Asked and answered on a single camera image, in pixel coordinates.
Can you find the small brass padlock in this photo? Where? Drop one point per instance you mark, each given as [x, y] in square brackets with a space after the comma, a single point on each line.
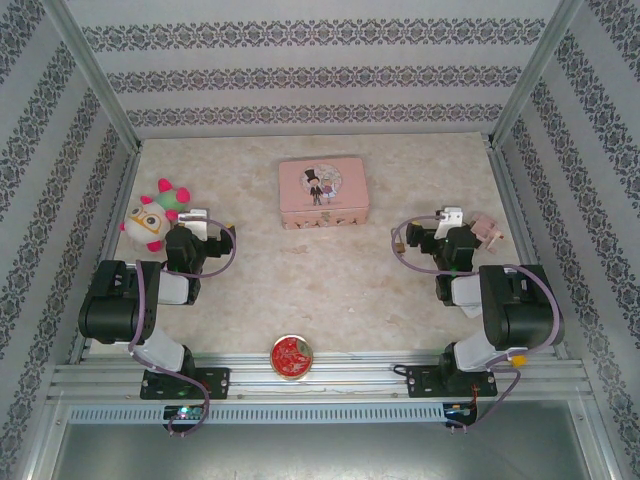
[399, 246]

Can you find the pink tin box with couple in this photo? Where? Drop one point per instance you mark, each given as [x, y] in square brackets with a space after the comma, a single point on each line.
[322, 190]

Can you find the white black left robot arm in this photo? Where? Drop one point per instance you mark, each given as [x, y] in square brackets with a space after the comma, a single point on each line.
[115, 310]

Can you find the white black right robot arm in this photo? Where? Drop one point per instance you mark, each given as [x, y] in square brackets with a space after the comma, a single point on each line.
[525, 320]

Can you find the pink wooden puzzle block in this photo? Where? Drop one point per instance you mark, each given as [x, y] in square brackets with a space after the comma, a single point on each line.
[487, 227]

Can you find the white plush toy with glasses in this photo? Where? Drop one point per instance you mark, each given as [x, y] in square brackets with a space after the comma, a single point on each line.
[147, 222]

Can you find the round red tin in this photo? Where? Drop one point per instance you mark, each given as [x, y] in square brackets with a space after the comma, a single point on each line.
[291, 356]

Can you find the left circuit board with led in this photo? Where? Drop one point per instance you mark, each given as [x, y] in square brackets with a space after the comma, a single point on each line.
[184, 412]

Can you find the grey metal sheet shelf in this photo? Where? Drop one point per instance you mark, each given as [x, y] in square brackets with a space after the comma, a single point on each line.
[320, 452]

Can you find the aluminium side rail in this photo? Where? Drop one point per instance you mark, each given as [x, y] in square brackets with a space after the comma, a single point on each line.
[520, 210]
[112, 230]

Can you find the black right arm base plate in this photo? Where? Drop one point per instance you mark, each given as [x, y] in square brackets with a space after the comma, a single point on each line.
[422, 382]

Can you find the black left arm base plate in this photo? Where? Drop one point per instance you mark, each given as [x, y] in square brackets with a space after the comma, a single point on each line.
[215, 382]

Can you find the aluminium mounting rail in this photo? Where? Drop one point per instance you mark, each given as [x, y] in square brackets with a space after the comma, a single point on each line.
[350, 372]

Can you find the aluminium frame post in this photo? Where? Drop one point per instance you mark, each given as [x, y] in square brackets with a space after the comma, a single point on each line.
[537, 75]
[92, 75]

